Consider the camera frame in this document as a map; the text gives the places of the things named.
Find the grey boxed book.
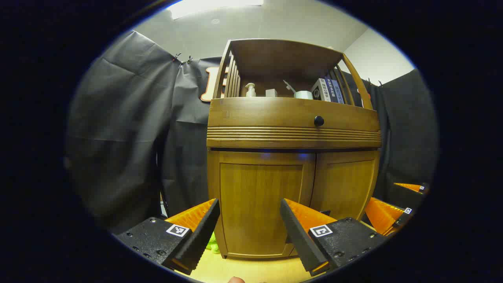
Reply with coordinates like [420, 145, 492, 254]
[312, 78, 332, 102]

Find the black backdrop cloth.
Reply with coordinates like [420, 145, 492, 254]
[65, 31, 439, 232]

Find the ceiling light panel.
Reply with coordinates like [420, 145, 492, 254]
[169, 0, 264, 19]

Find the wooden ribbed drawer front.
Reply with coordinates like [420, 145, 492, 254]
[207, 97, 382, 149]

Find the dark blue book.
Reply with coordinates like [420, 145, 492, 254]
[327, 78, 339, 103]

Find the green frog plush toy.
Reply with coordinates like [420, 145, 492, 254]
[206, 232, 220, 254]

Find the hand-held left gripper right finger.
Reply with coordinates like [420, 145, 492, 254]
[280, 198, 387, 277]

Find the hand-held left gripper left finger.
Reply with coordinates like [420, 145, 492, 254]
[112, 198, 220, 276]

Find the wooden double-door shoe cabinet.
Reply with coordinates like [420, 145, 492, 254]
[206, 38, 382, 260]

